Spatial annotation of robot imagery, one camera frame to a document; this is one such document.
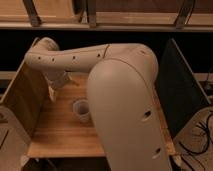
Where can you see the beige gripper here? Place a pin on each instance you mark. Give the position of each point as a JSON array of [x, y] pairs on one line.
[[56, 79]]

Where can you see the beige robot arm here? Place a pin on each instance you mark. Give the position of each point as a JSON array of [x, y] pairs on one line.
[[120, 94]]

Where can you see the left wooden side panel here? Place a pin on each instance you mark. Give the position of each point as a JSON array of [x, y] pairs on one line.
[[23, 99]]

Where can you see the translucent plastic cup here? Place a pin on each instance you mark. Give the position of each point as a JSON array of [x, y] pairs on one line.
[[81, 110]]

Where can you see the right dark side panel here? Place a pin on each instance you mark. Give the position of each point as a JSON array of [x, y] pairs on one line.
[[180, 94]]

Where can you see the wooden shelf rail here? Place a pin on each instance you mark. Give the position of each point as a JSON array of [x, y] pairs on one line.
[[108, 15]]

